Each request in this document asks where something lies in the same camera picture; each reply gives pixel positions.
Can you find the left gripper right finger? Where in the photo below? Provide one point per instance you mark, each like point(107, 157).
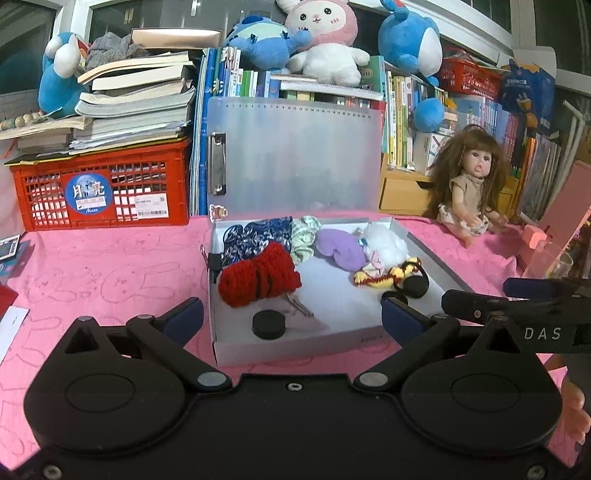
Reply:
point(423, 340)

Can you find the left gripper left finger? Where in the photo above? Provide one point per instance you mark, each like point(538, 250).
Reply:
point(164, 337)

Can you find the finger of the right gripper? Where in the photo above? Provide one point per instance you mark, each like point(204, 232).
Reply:
point(531, 289)
point(471, 306)

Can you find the black round puck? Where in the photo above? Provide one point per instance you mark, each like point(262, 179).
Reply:
point(413, 287)
point(269, 324)

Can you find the white fluffy scrunchie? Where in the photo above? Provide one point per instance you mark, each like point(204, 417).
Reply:
point(384, 249)

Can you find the purple fluffy scrunchie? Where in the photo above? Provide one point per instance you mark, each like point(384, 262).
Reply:
point(342, 247)

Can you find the navy floral scrunchie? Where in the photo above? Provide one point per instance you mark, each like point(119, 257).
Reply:
point(244, 242)

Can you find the metal hair clip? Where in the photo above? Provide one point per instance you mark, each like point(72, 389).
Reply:
point(292, 299)

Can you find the red knitted scrunchie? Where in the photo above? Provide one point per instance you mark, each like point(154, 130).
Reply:
point(270, 274)

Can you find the green checked scrunchie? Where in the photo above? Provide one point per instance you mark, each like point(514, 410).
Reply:
point(303, 233)

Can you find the person right hand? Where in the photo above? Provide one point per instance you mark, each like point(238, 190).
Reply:
point(575, 418)

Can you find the clear glass mug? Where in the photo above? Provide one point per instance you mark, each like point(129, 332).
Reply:
point(548, 261)

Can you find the black binder clip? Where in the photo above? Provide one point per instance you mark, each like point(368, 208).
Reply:
point(213, 263)

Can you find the white shallow cardboard box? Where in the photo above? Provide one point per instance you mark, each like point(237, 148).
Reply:
point(345, 316)

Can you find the pink phone stand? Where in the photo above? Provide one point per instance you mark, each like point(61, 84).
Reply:
point(563, 218)

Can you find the brown haired baby doll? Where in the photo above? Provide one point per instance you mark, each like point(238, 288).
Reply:
point(468, 177)

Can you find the pink bunny towel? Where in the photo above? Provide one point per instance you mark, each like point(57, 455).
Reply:
point(115, 274)

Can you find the wooden drawer shelf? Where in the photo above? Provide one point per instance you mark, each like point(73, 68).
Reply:
point(404, 192)

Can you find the red plastic crate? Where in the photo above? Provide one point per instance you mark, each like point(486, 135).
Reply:
point(140, 185)

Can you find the red packet at table edge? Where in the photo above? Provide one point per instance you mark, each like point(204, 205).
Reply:
point(7, 298)

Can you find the small dark card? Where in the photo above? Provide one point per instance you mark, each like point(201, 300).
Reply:
point(9, 247)

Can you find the blue plush ball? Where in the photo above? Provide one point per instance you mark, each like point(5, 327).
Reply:
point(428, 115)

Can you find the row of upright books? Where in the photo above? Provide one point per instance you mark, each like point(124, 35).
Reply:
point(525, 105)

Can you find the red basket on shelf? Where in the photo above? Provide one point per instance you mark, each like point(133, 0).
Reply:
point(464, 77)

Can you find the stack of books on crate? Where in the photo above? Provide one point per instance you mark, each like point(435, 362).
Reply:
point(139, 87)

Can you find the large blue white plush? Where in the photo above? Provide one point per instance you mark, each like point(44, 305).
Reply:
point(410, 42)

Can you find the blue white doraemon plush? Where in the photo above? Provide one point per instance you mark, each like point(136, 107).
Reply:
point(62, 62)

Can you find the pink white bunny plush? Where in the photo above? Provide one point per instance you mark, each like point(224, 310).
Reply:
point(330, 58)

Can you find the blue stitch plush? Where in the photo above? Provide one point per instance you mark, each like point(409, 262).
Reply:
point(267, 45)

